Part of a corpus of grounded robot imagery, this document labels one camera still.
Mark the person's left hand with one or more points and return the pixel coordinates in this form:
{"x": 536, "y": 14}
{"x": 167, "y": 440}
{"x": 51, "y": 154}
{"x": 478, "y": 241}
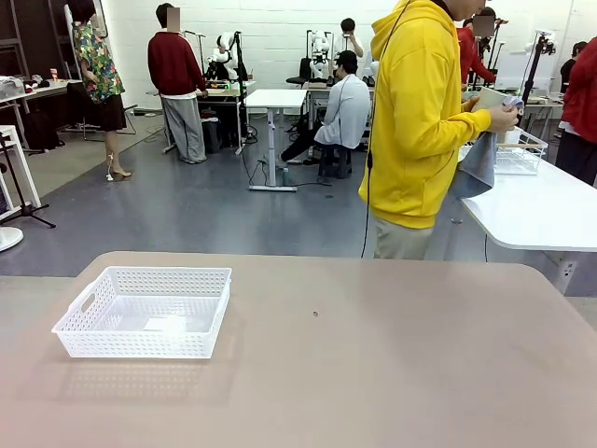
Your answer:
{"x": 471, "y": 104}

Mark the person's right hand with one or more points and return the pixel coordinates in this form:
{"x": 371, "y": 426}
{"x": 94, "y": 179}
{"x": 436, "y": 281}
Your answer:
{"x": 506, "y": 119}

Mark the beige plate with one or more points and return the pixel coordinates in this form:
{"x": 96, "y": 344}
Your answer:
{"x": 492, "y": 98}

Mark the grey-blue cloth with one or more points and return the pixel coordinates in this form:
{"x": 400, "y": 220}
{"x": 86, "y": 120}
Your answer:
{"x": 480, "y": 163}

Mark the white perforated plastic basket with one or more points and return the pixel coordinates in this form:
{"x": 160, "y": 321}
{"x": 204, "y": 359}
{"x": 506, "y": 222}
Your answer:
{"x": 140, "y": 343}

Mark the person in red jacket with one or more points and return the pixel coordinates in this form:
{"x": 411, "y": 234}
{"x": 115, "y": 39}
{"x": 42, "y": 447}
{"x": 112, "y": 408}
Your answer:
{"x": 472, "y": 56}

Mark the person in yellow hoodie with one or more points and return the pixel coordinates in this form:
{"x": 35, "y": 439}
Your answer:
{"x": 410, "y": 140}

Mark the person in red with dark trousers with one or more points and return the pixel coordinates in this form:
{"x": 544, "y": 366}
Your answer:
{"x": 580, "y": 121}

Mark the white rounded table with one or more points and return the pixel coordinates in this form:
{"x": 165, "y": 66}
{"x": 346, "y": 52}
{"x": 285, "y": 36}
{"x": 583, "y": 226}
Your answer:
{"x": 536, "y": 210}

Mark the seated person in white shirt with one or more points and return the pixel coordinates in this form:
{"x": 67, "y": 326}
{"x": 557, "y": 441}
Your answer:
{"x": 345, "y": 107}

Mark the standing person in white top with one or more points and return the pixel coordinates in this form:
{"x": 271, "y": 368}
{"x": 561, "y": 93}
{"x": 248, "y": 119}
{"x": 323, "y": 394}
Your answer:
{"x": 349, "y": 39}

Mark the dark grey stool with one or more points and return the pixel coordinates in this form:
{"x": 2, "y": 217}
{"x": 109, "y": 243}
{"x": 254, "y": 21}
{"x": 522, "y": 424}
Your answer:
{"x": 335, "y": 162}

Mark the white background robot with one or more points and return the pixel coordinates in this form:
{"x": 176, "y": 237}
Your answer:
{"x": 320, "y": 51}
{"x": 224, "y": 53}

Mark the white desk with metal legs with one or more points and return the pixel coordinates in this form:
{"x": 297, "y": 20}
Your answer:
{"x": 275, "y": 99}

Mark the person in maroon sweater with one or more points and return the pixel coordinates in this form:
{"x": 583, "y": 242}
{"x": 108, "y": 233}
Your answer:
{"x": 175, "y": 70}

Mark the person in floral shirt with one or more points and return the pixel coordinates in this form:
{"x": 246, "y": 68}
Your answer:
{"x": 100, "y": 74}

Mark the black tripod stand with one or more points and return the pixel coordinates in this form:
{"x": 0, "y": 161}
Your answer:
{"x": 21, "y": 186}

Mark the white round floor base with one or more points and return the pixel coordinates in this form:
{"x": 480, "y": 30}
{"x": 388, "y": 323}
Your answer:
{"x": 8, "y": 238}

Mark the black tripod with camera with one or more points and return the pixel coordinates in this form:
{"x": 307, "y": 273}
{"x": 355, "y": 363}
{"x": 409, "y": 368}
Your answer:
{"x": 536, "y": 65}

